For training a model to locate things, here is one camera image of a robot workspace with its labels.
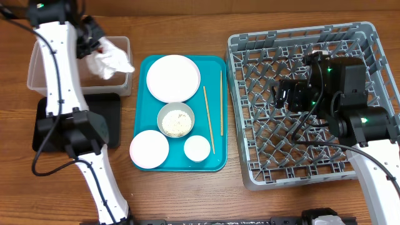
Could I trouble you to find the white tissue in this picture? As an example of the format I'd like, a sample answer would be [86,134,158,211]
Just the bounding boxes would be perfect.
[85,37,135,80]

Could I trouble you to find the white cup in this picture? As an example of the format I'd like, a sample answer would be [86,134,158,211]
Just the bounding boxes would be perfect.
[184,135,211,163]

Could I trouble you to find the white rice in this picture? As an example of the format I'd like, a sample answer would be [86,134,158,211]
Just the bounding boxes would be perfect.
[161,110,192,138]

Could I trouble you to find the grey bowl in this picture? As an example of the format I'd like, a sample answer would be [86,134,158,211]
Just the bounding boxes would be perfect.
[157,102,195,138]

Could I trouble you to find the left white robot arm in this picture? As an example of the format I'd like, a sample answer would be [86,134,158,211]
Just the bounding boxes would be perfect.
[12,1,134,224]

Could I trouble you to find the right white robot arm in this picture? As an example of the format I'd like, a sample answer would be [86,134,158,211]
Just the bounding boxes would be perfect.
[271,52,399,224]

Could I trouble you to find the clear plastic waste bin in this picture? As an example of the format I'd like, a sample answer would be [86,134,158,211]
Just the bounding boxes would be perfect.
[27,36,133,96]

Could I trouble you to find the grey dish rack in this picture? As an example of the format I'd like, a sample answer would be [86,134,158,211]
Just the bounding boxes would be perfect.
[226,21,399,191]

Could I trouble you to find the right wooden chopstick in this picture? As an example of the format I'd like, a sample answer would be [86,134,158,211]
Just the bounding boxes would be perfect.
[219,71,224,136]

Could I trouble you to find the wooden chopstick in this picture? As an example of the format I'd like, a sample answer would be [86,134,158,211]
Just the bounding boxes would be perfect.
[219,71,224,136]
[202,86,215,154]

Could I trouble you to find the black tray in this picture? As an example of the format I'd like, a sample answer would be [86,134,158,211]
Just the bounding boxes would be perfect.
[32,93,121,152]

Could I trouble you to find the teal serving tray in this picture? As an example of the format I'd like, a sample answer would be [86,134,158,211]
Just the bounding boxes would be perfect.
[129,55,228,172]

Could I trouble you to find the left wooden chopstick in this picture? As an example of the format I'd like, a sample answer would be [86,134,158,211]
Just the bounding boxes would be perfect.
[202,86,215,154]

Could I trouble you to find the large white plate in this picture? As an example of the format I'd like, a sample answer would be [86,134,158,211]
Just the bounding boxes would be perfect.
[146,55,201,103]

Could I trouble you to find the small pink plate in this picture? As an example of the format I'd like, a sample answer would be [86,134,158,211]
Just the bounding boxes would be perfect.
[129,130,169,169]

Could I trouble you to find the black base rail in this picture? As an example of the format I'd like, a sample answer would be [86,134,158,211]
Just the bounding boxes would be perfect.
[79,207,357,225]

